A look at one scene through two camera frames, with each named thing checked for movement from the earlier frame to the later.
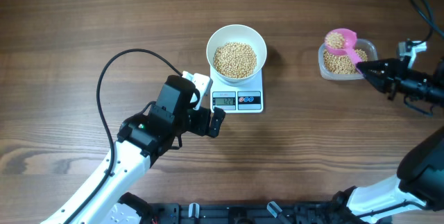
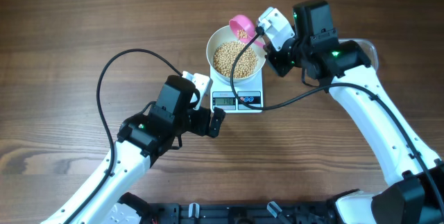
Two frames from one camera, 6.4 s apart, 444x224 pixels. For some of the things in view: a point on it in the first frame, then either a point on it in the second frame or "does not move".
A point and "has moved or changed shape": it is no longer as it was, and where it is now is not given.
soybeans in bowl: x=235 y=60 does not move
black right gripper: x=390 y=77 → x=273 y=57
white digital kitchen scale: x=245 y=98 does not move
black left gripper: x=205 y=115 does not move
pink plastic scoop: x=349 y=48 has moved or changed shape
